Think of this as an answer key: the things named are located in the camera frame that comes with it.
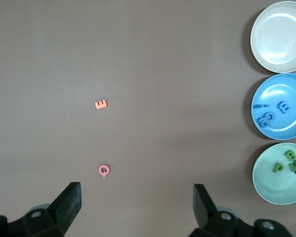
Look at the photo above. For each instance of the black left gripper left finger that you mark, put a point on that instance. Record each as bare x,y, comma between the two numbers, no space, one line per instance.
69,202

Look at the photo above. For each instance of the blue foam lowercase g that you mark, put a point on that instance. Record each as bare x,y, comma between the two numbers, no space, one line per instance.
262,122

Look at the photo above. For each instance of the thin dark blue foam letter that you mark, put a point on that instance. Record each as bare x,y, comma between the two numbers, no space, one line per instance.
261,106

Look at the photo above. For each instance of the green foam letter B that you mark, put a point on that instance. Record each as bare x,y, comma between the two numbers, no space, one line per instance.
290,155

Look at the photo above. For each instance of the green foam letter P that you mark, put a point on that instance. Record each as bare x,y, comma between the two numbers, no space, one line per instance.
277,168

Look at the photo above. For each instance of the orange foam letter E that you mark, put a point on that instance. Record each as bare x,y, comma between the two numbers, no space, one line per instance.
101,105

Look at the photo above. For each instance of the blue plate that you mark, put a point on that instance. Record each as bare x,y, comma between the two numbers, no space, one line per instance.
281,130

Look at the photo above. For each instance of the blue foam letter E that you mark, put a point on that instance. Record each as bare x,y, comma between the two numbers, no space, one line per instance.
283,107

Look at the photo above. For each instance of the pink foam letter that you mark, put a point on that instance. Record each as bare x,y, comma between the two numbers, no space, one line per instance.
100,169

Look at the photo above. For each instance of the green foam letter N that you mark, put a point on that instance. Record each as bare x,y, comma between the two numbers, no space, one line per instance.
294,165

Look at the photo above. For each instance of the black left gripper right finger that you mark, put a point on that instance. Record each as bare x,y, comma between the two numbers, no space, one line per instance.
202,209

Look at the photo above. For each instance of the beige plate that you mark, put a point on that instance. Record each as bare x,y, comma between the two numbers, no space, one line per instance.
278,37

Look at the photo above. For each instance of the light green plate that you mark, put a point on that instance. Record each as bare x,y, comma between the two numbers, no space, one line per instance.
273,187

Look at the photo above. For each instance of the brown table mat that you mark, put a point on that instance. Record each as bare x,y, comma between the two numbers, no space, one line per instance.
113,61

